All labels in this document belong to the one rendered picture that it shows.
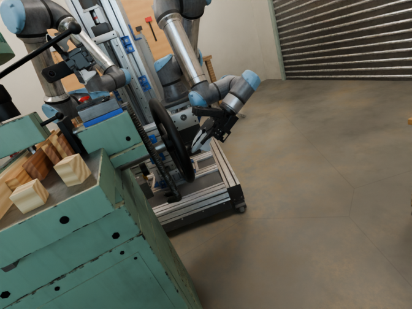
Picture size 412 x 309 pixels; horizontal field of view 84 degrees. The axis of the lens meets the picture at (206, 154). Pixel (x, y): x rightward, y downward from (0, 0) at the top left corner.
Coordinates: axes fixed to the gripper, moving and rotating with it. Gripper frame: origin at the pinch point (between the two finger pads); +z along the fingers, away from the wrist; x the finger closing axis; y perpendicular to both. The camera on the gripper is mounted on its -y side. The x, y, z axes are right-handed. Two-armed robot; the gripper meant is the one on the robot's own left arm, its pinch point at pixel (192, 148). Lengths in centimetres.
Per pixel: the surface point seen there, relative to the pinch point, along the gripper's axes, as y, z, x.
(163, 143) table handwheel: -14.0, 2.8, -9.2
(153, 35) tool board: -3, -80, 330
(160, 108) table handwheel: -22.5, -5.6, -14.5
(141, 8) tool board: -37, -99, 332
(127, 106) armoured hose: -29.1, -0.4, -11.7
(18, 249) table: -34, 26, -38
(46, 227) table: -33, 21, -38
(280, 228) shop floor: 79, 10, 4
